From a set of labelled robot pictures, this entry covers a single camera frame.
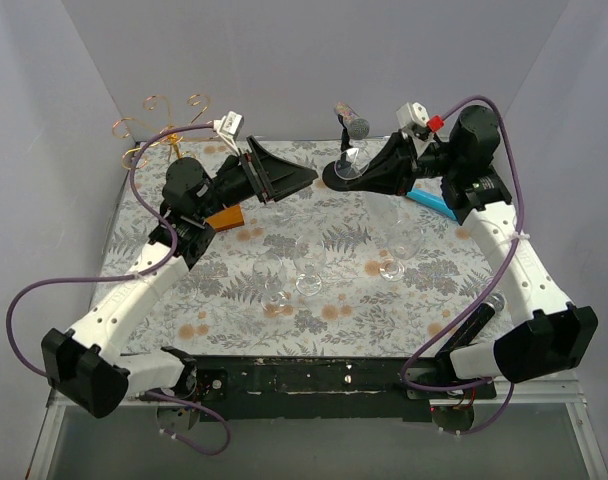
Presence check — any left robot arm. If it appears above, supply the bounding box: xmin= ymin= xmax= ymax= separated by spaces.
xmin=41 ymin=137 xmax=318 ymax=418

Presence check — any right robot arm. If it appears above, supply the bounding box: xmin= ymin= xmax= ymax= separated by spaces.
xmin=322 ymin=96 xmax=598 ymax=398

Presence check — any blue cylinder toy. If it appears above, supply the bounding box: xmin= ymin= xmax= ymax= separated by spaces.
xmin=406 ymin=189 xmax=457 ymax=221

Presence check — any glitter microphone on stand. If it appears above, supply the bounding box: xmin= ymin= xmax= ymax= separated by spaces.
xmin=334 ymin=102 xmax=370 ymax=140

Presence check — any floral tablecloth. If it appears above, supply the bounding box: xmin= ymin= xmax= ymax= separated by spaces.
xmin=78 ymin=138 xmax=523 ymax=359

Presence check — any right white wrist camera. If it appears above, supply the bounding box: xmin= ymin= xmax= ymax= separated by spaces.
xmin=396 ymin=102 xmax=444 ymax=156

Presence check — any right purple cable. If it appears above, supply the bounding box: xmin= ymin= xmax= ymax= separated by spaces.
xmin=401 ymin=93 xmax=526 ymax=435

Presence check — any gold wire wine glass rack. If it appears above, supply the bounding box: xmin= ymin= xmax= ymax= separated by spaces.
xmin=111 ymin=93 xmax=246 ymax=234

